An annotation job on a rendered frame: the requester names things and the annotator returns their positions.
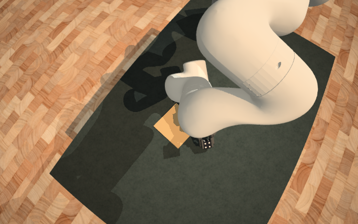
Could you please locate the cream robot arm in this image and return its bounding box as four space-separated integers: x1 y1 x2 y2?
165 0 329 138

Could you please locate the black die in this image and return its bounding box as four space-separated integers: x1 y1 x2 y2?
203 139 211 149

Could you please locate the orange flat mat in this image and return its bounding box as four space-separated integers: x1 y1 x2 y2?
154 103 189 148

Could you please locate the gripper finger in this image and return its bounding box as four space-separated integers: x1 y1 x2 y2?
198 138 204 149
209 133 216 147

